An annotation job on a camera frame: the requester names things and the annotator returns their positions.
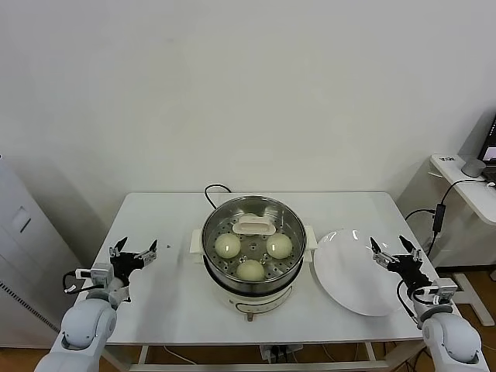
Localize white side desk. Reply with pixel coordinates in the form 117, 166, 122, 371
394, 153, 496, 327

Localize large white round plate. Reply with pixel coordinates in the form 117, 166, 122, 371
312, 228, 408, 318

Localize round glass pot lid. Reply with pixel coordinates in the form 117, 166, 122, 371
202, 196, 308, 273

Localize stainless perforated steamer basket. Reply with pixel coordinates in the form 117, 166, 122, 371
190, 195, 319, 295

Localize black right camera cable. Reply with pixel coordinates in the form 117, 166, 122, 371
395, 281, 423, 322

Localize black camera cable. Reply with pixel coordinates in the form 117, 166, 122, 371
62, 270, 98, 294
395, 281, 423, 322

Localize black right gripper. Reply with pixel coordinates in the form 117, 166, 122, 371
370, 235, 431, 288

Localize cream steamed baozi bun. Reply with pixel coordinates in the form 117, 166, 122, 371
236, 259, 266, 282
266, 234, 294, 260
214, 233, 242, 260

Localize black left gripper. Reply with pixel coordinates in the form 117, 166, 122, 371
108, 236, 159, 288

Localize white tall cabinet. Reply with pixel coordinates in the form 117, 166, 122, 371
0, 153, 88, 348

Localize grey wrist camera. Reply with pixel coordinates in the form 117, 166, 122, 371
424, 277, 460, 308
75, 263, 113, 290

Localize black power adapter cable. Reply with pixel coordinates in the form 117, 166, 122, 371
405, 178, 487, 257

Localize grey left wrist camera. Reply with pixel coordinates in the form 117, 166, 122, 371
75, 263, 113, 290

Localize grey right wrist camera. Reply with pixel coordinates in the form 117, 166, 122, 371
424, 277, 460, 308

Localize white power strip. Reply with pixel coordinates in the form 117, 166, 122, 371
260, 343, 305, 363

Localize black left camera cable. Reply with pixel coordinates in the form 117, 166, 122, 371
62, 270, 98, 294

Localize cream electric cooker base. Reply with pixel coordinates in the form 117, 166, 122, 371
190, 247, 319, 324

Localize grey cylindrical speaker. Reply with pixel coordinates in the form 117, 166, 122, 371
460, 157, 487, 178

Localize dark laptop computer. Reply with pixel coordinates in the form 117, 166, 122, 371
460, 111, 496, 183

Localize black cooker power cord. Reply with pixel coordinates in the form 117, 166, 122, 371
205, 184, 234, 211

